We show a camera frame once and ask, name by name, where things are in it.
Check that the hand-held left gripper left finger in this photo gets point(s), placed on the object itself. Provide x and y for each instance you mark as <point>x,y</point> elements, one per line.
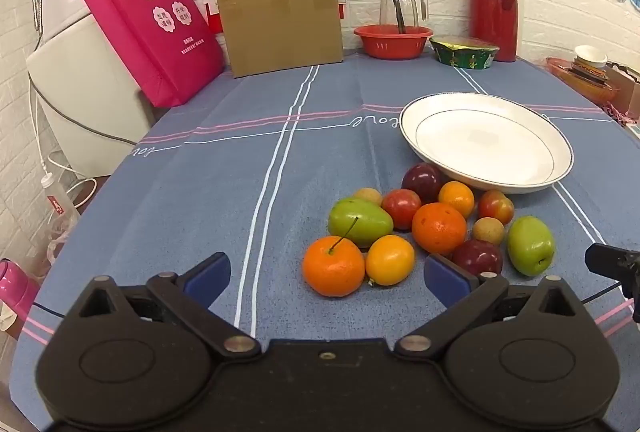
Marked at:
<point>207,274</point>

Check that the small orange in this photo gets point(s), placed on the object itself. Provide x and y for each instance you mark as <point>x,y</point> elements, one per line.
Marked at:
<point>456,198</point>

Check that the white plate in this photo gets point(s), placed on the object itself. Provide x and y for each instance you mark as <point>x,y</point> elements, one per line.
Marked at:
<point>485,142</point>

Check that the red-yellow apple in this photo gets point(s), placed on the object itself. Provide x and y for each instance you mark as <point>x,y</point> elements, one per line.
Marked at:
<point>496,208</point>

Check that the white appliance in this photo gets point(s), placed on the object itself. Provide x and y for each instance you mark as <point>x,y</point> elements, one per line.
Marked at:
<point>85,87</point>

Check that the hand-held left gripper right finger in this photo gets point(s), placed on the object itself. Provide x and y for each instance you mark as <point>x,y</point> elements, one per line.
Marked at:
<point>445,277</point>

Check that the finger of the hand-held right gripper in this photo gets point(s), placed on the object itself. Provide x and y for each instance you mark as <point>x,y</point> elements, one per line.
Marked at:
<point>607,259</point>

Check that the small brown cardboard box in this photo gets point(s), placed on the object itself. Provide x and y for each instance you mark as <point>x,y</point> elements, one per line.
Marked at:
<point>627,87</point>

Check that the brown kiwi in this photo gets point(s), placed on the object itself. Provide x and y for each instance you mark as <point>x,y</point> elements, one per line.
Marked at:
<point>369,196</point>
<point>488,230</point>

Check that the orange with stem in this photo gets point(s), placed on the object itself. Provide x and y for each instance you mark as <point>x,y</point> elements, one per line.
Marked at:
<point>332,269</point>

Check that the pink tote bag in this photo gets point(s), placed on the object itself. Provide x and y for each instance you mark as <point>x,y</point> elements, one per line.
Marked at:
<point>150,27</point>

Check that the clear plastic bottle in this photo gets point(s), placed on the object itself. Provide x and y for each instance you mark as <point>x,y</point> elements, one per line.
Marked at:
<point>52,192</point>

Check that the blue striped tablecloth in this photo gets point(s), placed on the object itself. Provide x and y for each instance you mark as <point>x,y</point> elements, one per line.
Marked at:
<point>200,192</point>

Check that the orange tray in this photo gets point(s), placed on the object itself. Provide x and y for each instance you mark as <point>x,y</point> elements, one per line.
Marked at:
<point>585,87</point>

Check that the yellow citrus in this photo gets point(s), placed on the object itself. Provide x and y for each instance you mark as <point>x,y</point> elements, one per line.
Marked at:
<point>390,259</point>

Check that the brown kiwi front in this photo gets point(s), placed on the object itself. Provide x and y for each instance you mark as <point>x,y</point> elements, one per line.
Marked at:
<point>488,230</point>

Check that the green apple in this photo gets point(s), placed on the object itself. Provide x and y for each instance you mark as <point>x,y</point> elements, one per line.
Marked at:
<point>531,244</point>

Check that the red apple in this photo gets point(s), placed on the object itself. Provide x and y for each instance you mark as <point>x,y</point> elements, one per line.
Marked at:
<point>401,208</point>

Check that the red plastic basket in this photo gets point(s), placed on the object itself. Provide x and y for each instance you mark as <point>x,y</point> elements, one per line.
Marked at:
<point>392,44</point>

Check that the brown kiwi back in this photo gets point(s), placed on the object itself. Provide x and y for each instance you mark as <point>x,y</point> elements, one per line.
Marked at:
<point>369,196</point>

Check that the green mango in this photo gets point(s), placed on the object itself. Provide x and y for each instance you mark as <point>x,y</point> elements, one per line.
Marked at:
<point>360,219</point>

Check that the dark red plum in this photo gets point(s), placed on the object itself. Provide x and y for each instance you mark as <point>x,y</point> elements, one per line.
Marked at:
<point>477,257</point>
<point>422,179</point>

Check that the red thermos jug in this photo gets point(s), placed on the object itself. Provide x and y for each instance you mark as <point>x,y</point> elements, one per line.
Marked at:
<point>492,7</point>

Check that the glass pitcher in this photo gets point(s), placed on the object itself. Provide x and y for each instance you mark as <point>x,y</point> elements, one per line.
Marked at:
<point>416,12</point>

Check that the large orange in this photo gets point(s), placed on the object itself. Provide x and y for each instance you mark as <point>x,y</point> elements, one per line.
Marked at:
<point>439,228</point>

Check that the green patterned bowl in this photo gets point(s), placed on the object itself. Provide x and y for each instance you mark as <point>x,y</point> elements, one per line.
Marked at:
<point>465,56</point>

